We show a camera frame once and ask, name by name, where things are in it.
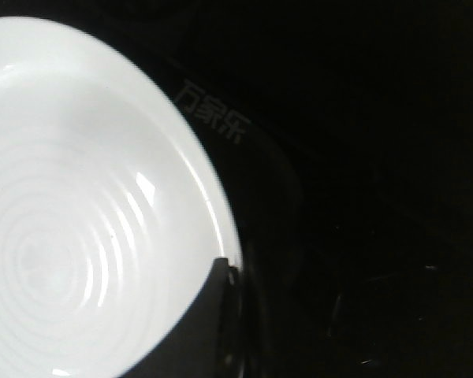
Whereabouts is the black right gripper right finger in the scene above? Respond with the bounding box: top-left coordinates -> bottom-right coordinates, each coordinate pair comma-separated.
220,266 -> 251,377

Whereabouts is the black glass gas cooktop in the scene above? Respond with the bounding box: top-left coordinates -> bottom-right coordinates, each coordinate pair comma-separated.
121,0 -> 473,378

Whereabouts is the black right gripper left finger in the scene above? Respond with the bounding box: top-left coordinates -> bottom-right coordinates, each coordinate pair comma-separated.
125,258 -> 231,378

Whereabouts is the white round plate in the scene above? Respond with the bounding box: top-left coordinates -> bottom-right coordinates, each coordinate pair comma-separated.
0,17 -> 242,377

